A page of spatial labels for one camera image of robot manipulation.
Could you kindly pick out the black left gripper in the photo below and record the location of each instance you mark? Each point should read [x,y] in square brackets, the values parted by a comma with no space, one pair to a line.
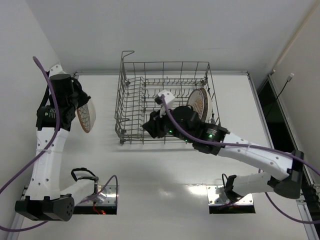
[81,97]

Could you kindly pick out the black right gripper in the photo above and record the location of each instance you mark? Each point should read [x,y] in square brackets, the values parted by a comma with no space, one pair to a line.
[153,125]

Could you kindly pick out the floral plate with orange rim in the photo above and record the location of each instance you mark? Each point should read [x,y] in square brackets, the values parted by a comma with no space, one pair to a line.
[87,116]

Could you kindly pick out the white plate with orange sunburst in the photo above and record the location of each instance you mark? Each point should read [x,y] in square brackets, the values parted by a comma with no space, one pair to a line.
[195,101]

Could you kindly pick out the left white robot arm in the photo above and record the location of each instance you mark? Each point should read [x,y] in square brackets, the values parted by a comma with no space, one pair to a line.
[43,199]

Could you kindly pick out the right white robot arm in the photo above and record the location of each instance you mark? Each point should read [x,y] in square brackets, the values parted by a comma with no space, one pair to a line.
[279,174]

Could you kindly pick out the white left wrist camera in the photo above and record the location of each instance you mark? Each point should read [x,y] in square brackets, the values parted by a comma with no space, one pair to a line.
[56,70]

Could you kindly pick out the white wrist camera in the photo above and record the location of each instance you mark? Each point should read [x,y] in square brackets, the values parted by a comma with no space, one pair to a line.
[166,97]
[56,70]

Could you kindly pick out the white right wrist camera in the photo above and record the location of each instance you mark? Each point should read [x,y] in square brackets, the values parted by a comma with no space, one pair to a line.
[166,97]

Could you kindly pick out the grey wire dish rack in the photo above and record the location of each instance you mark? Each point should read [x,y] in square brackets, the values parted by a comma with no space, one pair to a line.
[139,83]

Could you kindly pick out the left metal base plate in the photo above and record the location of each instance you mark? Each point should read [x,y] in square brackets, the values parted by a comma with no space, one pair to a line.
[107,198]

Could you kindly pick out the metal base plate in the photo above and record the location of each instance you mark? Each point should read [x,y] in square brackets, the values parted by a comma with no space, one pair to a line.
[107,198]
[216,198]

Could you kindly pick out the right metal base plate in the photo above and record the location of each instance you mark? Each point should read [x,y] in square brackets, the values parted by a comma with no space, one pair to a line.
[216,198]

